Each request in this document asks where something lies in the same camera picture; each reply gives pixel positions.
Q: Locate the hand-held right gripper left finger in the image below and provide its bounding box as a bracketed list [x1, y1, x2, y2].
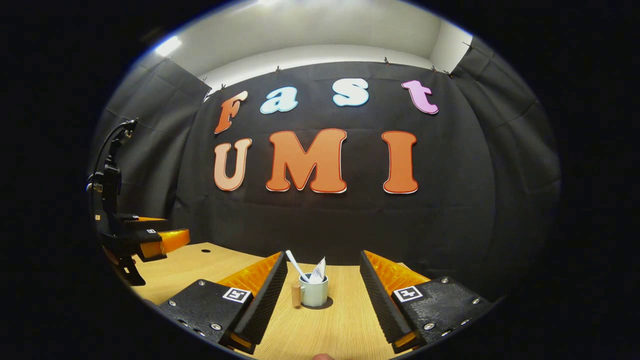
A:
[157, 251, 289, 355]

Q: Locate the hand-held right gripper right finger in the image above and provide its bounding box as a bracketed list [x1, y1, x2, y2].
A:
[359, 250, 493, 354]

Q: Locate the white toothbrush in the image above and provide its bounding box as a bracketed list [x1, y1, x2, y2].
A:
[285, 250, 311, 284]

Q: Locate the pale blue cup wooden handle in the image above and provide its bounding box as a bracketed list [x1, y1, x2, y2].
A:
[291, 274, 330, 308]

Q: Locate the round dark brown coaster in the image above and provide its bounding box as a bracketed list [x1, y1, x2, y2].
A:
[300, 295, 335, 310]

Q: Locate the wooden desktop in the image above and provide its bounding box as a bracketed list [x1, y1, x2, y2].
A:
[132, 242, 416, 360]

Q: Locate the ceiling light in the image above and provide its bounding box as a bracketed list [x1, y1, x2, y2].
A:
[154, 36, 183, 58]

